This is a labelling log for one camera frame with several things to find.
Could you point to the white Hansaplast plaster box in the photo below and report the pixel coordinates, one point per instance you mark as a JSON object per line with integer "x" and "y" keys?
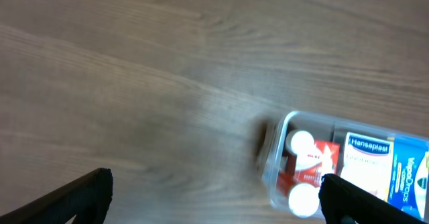
{"x": 367, "y": 163}

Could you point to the blue yellow VapoDrops box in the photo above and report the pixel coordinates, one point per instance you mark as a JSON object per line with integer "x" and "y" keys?
{"x": 409, "y": 176}

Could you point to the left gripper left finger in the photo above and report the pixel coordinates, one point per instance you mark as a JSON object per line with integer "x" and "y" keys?
{"x": 84, "y": 200}

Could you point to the clear plastic container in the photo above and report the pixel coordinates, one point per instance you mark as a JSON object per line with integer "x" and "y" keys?
{"x": 323, "y": 127}

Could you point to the orange tube white cap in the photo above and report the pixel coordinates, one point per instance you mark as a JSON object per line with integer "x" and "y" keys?
{"x": 302, "y": 197}

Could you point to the black bottle white cap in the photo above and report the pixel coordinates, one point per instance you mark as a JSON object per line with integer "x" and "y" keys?
{"x": 298, "y": 150}

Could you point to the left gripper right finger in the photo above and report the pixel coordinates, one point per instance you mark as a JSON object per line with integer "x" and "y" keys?
{"x": 343, "y": 202}

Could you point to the red white carton box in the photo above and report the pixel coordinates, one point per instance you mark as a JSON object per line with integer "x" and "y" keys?
{"x": 326, "y": 156}

